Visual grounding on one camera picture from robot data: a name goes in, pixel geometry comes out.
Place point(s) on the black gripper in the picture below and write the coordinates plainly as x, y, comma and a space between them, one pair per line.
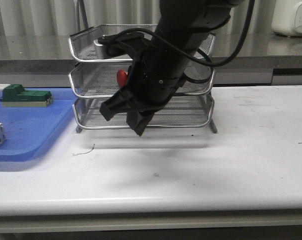
154, 77

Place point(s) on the red emergency stop button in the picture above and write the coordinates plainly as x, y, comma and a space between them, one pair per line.
121, 77

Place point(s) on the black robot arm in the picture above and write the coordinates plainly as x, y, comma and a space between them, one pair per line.
184, 24

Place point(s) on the silver mesh top tray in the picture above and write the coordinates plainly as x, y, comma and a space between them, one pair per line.
82, 47

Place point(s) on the blue plastic tray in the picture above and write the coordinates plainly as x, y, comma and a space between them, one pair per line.
33, 130

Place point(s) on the green electrical module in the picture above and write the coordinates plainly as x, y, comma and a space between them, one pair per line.
15, 95

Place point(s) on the grey back counter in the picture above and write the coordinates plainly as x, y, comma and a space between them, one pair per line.
45, 61

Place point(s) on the white kitchen appliance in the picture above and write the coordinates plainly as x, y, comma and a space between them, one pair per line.
287, 18

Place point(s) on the grey metal rack frame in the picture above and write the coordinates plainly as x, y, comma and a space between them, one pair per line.
81, 24

